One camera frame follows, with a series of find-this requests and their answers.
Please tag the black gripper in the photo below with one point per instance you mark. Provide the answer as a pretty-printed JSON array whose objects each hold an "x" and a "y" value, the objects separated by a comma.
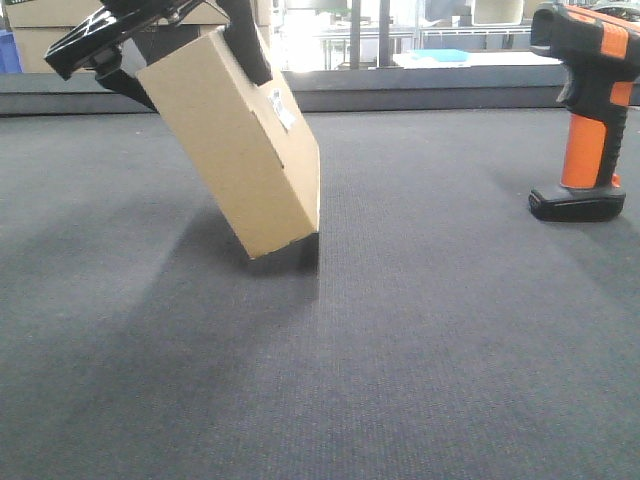
[{"x": 96, "y": 43}]

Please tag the brown cardboard package box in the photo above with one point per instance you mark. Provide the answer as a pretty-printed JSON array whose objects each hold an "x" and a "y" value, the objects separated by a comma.
[{"x": 264, "y": 179}]

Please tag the orange black barcode scanner gun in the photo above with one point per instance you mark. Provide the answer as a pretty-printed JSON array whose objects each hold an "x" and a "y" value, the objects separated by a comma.
[{"x": 601, "y": 56}]

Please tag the large cardboard box with black print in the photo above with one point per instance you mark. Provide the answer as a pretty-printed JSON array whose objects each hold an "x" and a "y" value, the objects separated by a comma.
[{"x": 154, "y": 42}]

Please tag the upper stacked cardboard box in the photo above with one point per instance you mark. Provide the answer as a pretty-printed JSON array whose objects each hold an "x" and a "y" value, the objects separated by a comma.
[{"x": 64, "y": 13}]

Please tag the white barcode label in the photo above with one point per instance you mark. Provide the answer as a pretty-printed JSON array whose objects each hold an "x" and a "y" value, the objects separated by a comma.
[{"x": 285, "y": 117}]

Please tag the blue plastic bin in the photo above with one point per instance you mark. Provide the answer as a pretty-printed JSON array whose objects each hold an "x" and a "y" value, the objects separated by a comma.
[{"x": 10, "y": 62}]

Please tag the blue plastic tray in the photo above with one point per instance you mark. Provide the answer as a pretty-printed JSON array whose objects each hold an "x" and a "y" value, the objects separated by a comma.
[{"x": 440, "y": 55}]

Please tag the white background table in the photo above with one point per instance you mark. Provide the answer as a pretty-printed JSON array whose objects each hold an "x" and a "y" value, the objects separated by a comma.
[{"x": 500, "y": 58}]

